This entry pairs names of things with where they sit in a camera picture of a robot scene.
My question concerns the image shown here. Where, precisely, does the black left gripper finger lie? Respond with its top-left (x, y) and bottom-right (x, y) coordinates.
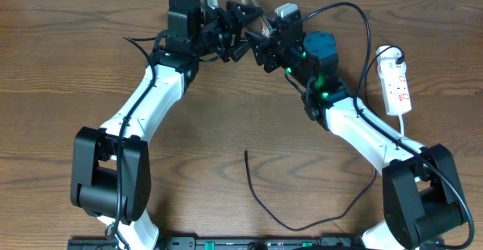
top-left (229, 40), bottom-right (251, 62)
top-left (226, 1), bottom-right (263, 27)

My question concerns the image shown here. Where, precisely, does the Galaxy smartphone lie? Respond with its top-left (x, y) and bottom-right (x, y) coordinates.
top-left (241, 0), bottom-right (275, 39)

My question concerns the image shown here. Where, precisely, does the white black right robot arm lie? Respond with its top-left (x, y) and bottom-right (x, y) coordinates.
top-left (246, 10), bottom-right (475, 249)

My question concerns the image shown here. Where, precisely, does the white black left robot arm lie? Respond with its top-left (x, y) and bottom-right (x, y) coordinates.
top-left (70, 0), bottom-right (263, 249)

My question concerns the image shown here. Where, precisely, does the white usb charger adapter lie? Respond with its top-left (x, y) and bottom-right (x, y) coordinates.
top-left (376, 45), bottom-right (407, 75)

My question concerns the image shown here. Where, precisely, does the white power strip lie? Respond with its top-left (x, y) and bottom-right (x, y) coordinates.
top-left (377, 59), bottom-right (412, 116)

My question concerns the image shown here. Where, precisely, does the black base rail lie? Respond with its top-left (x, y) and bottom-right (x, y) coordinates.
top-left (67, 235), bottom-right (363, 250)

